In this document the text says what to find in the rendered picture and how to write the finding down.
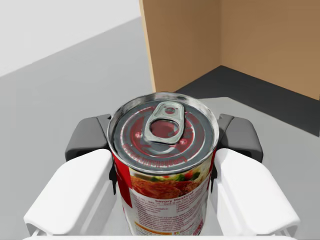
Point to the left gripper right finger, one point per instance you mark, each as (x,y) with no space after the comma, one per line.
(247,185)

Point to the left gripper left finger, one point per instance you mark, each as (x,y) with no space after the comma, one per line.
(75,180)

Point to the red and white can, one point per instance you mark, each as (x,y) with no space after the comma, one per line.
(163,162)

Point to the tall board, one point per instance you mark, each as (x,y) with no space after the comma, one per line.
(225,42)

